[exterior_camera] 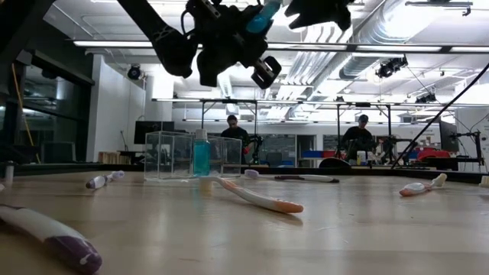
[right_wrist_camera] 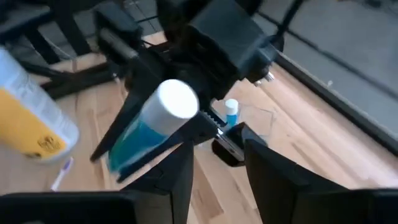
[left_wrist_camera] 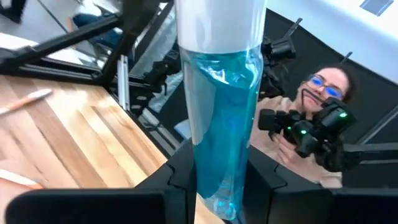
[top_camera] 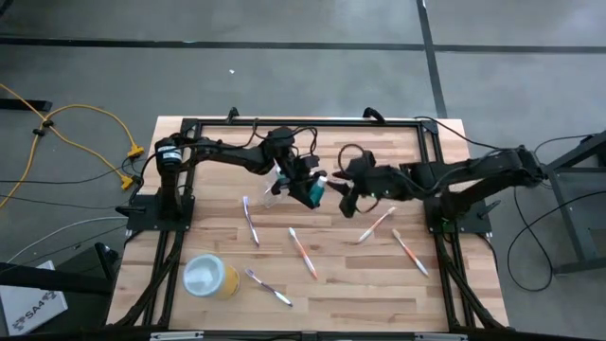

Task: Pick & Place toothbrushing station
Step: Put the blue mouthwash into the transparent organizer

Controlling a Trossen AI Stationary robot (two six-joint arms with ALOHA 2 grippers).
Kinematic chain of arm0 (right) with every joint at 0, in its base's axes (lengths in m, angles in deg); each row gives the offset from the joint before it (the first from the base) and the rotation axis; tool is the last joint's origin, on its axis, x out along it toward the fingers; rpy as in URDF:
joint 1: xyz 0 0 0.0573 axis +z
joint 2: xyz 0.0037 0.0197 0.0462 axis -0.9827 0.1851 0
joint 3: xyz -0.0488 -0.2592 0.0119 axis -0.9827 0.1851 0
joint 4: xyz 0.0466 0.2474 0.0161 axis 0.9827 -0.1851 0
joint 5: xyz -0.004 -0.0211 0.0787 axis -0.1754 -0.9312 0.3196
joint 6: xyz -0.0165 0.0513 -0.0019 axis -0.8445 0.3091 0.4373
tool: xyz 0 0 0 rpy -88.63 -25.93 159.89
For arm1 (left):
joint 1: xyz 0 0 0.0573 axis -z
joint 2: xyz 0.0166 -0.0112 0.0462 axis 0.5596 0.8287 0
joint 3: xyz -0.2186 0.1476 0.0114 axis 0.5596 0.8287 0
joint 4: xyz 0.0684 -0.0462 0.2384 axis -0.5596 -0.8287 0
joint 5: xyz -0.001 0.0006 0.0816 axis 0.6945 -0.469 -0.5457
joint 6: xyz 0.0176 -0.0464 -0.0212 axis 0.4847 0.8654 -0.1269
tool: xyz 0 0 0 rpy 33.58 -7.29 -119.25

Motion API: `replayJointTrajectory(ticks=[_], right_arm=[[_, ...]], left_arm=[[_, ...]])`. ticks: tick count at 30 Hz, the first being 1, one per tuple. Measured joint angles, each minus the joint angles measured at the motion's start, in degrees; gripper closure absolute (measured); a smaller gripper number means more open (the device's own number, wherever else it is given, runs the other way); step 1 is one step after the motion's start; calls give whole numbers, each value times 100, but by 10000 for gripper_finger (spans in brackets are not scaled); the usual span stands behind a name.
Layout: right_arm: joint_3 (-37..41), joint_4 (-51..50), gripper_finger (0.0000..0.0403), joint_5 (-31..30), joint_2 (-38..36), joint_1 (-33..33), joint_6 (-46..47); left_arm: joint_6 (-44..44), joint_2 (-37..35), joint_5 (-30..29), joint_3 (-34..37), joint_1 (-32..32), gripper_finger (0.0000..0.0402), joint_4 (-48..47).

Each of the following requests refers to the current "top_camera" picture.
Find yellow wipes canister white lid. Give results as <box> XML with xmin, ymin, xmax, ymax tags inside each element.
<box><xmin>182</xmin><ymin>253</ymin><xmax>241</xmax><ymax>300</ymax></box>

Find silver aluminium bracket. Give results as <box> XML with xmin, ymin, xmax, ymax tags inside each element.
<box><xmin>415</xmin><ymin>332</ymin><xmax>468</xmax><ymax>341</ymax></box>
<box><xmin>150</xmin><ymin>331</ymin><xmax>205</xmax><ymax>341</ymax></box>

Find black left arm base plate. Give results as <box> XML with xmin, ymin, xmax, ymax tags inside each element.
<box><xmin>126</xmin><ymin>192</ymin><xmax>196</xmax><ymax>233</ymax></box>

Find white printed box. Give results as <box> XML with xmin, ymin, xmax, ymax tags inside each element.
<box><xmin>0</xmin><ymin>259</ymin><xmax>69</xmax><ymax>337</ymax></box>

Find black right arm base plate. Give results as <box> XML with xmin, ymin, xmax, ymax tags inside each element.
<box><xmin>423</xmin><ymin>196</ymin><xmax>493</xmax><ymax>235</ymax></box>

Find orange white toothbrush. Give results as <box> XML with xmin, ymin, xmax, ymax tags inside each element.
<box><xmin>357</xmin><ymin>206</ymin><xmax>398</xmax><ymax>244</ymax></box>
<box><xmin>390</xmin><ymin>228</ymin><xmax>430</xmax><ymax>278</ymax></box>
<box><xmin>288</xmin><ymin>226</ymin><xmax>319</xmax><ymax>280</ymax></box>

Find black desk frame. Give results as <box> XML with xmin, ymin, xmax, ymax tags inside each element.
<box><xmin>0</xmin><ymin>242</ymin><xmax>119</xmax><ymax>297</ymax></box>

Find white cable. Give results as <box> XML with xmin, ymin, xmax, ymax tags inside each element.
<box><xmin>5</xmin><ymin>215</ymin><xmax>130</xmax><ymax>264</ymax></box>

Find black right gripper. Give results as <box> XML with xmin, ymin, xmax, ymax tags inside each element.
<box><xmin>325</xmin><ymin>151</ymin><xmax>408</xmax><ymax>219</ymax></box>

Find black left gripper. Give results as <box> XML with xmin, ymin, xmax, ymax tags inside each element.
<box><xmin>264</xmin><ymin>125</ymin><xmax>329</xmax><ymax>208</ymax></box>

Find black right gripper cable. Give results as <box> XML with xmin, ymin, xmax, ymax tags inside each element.
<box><xmin>337</xmin><ymin>143</ymin><xmax>380</xmax><ymax>214</ymax></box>

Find black stand foot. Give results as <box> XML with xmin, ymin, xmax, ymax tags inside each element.
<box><xmin>0</xmin><ymin>98</ymin><xmax>53</xmax><ymax>113</ymax></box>

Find purple white toothbrush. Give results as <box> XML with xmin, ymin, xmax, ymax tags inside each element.
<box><xmin>241</xmin><ymin>195</ymin><xmax>261</xmax><ymax>247</ymax></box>
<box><xmin>244</xmin><ymin>268</ymin><xmax>294</xmax><ymax>308</ymax></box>

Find clear acrylic organizer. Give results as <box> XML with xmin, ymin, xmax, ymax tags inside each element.
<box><xmin>258</xmin><ymin>168</ymin><xmax>290</xmax><ymax>210</ymax></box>

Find black metal stand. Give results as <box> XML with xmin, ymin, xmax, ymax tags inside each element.
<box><xmin>539</xmin><ymin>130</ymin><xmax>606</xmax><ymax>276</ymax></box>

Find thin black cable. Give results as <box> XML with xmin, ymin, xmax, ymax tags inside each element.
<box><xmin>0</xmin><ymin>174</ymin><xmax>124</xmax><ymax>186</ymax></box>
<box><xmin>412</xmin><ymin>115</ymin><xmax>499</xmax><ymax>152</ymax></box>
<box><xmin>0</xmin><ymin>192</ymin><xmax>120</xmax><ymax>211</ymax></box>

